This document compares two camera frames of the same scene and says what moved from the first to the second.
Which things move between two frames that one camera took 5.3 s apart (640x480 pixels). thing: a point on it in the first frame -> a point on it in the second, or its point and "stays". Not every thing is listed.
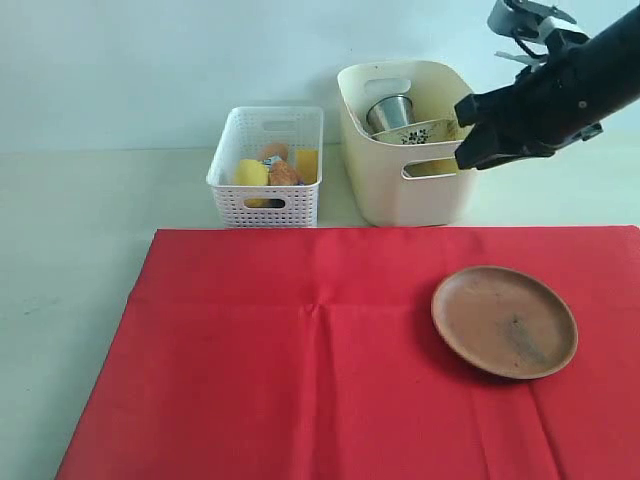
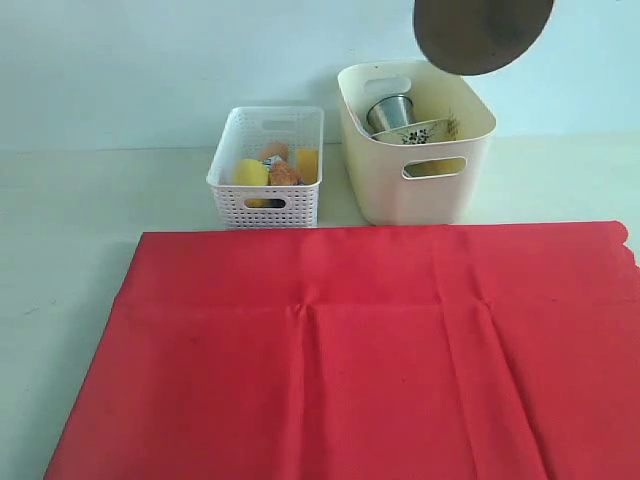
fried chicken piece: [281, 173] stays
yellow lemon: [250, 172] stays
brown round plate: [507, 321] -> [474, 37]
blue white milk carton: [269, 160] stays
